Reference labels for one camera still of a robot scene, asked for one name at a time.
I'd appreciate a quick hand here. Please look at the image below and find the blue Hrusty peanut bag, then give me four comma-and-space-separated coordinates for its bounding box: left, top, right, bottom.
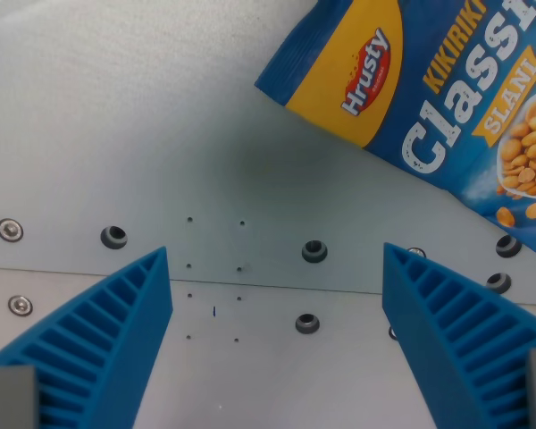
254, 0, 536, 260

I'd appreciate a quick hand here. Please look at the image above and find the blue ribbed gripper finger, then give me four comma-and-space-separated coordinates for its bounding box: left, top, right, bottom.
0, 246, 174, 429
381, 242, 536, 429

